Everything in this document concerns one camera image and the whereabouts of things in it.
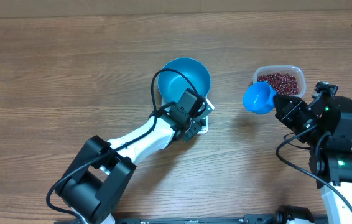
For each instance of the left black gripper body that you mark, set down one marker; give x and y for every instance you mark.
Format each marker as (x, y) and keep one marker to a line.
(193, 128)

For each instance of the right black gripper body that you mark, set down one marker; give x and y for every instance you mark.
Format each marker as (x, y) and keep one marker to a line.
(295, 119)

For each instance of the blue plastic measuring scoop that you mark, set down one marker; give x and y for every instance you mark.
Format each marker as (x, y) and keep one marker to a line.
(258, 98)

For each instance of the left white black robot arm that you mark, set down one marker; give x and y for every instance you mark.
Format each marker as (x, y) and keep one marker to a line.
(94, 182)

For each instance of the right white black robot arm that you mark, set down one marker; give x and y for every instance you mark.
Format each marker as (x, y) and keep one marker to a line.
(325, 125)

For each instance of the white digital kitchen scale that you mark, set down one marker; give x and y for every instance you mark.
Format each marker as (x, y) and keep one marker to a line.
(204, 121)

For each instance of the teal blue bowl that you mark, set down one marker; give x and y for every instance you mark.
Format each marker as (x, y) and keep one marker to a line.
(172, 86)

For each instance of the red adzuki beans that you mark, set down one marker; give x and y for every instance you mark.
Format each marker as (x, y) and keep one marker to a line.
(283, 83)

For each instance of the clear plastic food container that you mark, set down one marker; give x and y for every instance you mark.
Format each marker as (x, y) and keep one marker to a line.
(290, 69)

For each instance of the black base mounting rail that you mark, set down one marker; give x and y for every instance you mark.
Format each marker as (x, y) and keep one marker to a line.
(284, 214)

